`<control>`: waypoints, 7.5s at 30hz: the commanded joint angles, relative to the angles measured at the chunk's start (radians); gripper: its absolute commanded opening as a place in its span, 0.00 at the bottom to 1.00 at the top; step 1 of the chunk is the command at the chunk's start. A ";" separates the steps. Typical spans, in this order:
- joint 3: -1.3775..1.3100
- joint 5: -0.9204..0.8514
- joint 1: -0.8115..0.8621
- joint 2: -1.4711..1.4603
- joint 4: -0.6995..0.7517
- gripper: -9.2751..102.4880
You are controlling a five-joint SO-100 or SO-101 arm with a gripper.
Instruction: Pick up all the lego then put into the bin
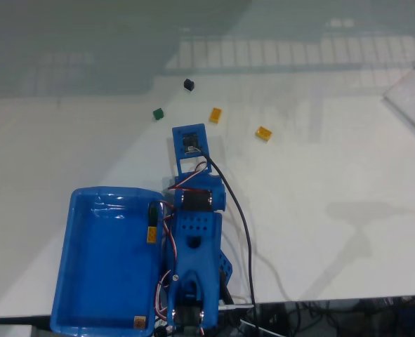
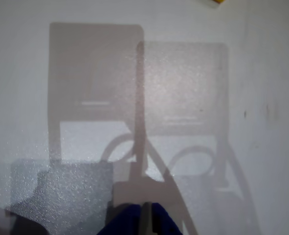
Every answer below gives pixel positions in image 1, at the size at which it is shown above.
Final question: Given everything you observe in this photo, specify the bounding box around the dark green brick on bin rim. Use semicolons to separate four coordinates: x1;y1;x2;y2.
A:
147;202;159;227

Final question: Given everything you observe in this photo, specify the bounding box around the blue plastic bin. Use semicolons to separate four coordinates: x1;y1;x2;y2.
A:
49;185;166;336

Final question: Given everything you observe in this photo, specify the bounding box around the grey board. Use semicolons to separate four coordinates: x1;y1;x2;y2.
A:
382;54;415;148

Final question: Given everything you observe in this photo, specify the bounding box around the red white servo wire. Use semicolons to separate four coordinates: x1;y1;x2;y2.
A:
157;199;178;271
167;161;208;192

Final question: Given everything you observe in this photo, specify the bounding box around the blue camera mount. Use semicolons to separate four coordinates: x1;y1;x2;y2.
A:
171;122;213;176

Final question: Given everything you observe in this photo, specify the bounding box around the black cable tangle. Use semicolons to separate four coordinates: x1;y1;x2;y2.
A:
252;296;415;337

